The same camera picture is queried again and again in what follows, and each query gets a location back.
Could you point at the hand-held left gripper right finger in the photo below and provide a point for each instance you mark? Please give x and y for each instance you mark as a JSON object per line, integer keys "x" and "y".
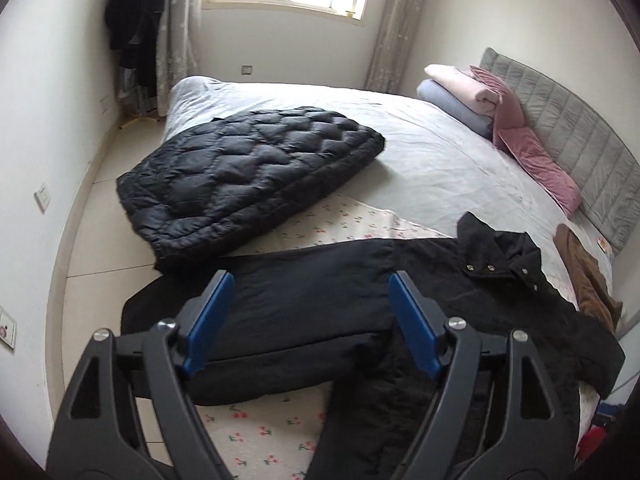
{"x": 415, "y": 320}

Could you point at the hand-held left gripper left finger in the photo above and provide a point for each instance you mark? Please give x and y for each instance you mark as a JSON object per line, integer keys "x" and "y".
{"x": 210, "y": 320}

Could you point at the black padded coat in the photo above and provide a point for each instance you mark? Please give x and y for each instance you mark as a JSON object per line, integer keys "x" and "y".
{"x": 310, "y": 285}

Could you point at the hanging dark clothes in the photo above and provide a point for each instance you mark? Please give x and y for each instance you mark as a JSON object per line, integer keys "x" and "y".
{"x": 135, "y": 20}

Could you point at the cherry print blanket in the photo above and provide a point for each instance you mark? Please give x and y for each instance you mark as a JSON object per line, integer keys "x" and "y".
{"x": 260, "y": 435}

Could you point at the black quilted down jacket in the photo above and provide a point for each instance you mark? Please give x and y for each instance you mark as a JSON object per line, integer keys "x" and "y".
{"x": 240, "y": 175}

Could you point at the bed with white sheet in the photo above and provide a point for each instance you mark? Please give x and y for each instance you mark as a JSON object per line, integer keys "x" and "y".
{"x": 425, "y": 170}

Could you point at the brown garment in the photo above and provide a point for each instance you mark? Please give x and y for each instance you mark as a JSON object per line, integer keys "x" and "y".
{"x": 585, "y": 270}

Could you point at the pink velvet pillow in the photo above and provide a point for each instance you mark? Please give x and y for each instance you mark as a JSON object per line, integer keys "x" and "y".
{"x": 545, "y": 170}
{"x": 505, "y": 105}

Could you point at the small orange packet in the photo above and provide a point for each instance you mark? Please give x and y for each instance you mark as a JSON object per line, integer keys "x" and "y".
{"x": 606, "y": 245}

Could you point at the red object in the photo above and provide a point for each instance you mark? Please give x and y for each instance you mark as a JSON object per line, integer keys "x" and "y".
{"x": 590, "y": 442}

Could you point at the folded pale blue blanket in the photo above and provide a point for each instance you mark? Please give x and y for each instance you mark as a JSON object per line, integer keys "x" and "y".
{"x": 445, "y": 102}

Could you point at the folded pale pink blanket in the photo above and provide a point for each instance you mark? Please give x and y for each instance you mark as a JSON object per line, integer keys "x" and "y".
{"x": 460, "y": 85}

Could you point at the grey padded headboard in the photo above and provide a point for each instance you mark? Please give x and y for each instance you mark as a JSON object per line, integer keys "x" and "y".
{"x": 575, "y": 125}

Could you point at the sheer patterned curtain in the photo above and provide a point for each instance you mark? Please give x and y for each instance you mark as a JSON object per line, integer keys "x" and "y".
{"x": 177, "y": 35}
{"x": 395, "y": 25}

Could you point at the wall switch plate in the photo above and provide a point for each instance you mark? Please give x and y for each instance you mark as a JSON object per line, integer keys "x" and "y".
{"x": 7, "y": 327}

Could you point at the white wall socket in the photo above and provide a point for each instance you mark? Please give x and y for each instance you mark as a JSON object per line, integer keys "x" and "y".
{"x": 42, "y": 197}

